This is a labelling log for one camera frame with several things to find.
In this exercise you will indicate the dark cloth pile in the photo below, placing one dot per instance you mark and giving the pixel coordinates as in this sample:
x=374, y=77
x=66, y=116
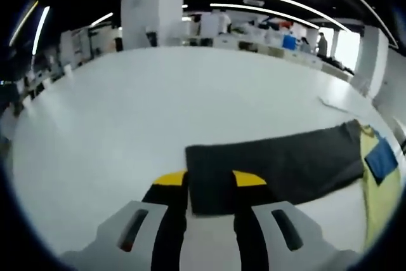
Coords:
x=336, y=63

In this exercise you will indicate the white square pillar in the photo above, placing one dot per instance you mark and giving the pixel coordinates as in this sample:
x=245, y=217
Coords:
x=152, y=7
x=371, y=58

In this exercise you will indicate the white drawer counter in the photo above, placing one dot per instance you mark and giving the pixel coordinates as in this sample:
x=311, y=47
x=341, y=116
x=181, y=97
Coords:
x=253, y=49

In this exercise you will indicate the black sign stand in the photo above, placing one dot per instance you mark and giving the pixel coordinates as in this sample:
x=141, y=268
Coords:
x=151, y=39

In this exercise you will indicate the blue storage box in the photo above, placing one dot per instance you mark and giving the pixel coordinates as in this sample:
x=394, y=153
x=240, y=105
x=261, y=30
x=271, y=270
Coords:
x=290, y=42

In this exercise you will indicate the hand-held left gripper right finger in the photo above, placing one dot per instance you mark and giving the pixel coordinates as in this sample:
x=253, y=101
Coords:
x=285, y=239

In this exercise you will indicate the white box appliance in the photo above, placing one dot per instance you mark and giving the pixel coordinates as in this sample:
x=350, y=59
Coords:
x=210, y=25

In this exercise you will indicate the ceiling air vent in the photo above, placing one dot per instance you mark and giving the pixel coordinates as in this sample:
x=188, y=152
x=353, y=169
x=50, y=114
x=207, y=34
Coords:
x=253, y=2

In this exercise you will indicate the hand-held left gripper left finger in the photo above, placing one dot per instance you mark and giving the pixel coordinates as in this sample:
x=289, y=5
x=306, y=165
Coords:
x=133, y=239

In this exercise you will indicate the yellow blue grey garment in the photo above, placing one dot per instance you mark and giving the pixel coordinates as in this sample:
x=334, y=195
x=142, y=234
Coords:
x=269, y=163

